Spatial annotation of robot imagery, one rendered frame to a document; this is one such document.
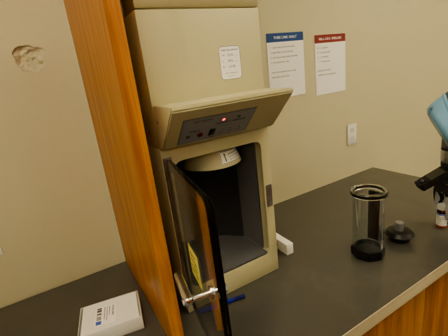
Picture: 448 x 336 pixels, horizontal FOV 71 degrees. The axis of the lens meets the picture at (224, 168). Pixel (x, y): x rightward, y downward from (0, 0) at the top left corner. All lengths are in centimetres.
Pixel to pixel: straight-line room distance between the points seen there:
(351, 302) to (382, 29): 148
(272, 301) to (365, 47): 140
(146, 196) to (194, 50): 36
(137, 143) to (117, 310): 52
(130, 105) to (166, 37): 20
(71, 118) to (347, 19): 134
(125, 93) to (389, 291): 84
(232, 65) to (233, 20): 10
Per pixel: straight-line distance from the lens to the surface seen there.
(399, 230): 125
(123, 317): 96
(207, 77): 80
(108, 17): 65
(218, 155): 86
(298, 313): 93
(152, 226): 70
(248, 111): 76
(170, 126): 67
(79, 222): 122
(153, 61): 75
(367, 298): 100
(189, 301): 58
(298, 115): 157
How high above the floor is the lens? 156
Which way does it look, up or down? 17 degrees down
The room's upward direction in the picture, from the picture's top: 7 degrees counter-clockwise
